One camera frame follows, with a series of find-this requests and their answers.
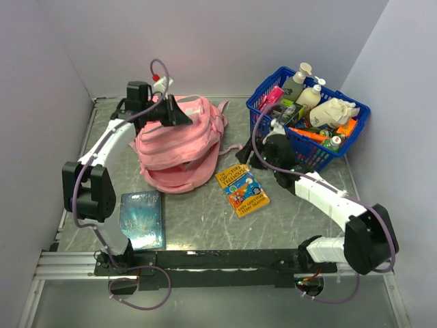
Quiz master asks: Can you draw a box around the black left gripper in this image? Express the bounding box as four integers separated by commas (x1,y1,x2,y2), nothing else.
143,94,193,127

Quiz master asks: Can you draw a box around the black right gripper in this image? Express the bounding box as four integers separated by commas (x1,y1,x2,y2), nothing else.
235,135,279,174

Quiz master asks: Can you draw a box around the yellow children's book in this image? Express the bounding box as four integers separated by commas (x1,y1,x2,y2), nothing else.
215,164,270,218

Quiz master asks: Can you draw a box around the pink school backpack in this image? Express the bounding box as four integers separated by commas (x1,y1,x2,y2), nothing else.
130,95,242,194

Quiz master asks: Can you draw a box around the teal hardcover book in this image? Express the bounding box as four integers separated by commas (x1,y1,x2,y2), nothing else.
120,191,166,251

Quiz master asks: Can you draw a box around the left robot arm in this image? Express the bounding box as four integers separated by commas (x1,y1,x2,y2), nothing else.
61,81,193,275

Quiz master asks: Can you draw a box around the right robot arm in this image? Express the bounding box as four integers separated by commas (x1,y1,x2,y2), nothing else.
236,135,399,275

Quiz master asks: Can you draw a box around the beige cloth bag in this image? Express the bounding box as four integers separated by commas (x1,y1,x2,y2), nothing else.
308,98,360,128

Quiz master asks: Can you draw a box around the orange snack pack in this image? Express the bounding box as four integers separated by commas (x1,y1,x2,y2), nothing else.
336,118,357,138

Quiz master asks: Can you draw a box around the black green box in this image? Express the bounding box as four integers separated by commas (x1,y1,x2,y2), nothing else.
269,99,305,127

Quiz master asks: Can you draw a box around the pink box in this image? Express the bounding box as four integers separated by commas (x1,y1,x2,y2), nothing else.
257,85,284,111

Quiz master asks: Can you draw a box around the orange packet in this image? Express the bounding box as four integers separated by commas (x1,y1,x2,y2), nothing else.
290,128,328,143

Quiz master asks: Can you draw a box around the blue plastic basket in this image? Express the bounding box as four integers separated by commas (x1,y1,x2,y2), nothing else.
246,66,371,172

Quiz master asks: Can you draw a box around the grey pump bottle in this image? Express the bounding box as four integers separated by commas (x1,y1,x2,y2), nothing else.
281,62,312,103

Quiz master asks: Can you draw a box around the cream pump bottle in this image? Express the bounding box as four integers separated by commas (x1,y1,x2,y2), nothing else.
296,77,326,113

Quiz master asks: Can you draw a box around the green bottle red cap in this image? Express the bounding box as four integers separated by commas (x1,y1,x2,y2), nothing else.
321,136,343,153

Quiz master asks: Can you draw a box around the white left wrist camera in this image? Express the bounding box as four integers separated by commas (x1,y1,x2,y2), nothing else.
152,74,173,94

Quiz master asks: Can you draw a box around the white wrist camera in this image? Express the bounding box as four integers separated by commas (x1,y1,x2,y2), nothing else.
262,118,286,144
152,74,173,94

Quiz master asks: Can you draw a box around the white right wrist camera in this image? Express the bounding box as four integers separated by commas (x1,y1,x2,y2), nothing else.
262,118,286,144

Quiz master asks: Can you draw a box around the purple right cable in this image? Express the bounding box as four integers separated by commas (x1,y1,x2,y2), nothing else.
251,102,397,304

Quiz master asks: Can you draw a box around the purple cable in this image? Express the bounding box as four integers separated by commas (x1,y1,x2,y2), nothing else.
70,59,171,311
251,102,397,304

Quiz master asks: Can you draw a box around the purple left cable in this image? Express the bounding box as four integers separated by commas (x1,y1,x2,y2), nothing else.
70,59,171,311

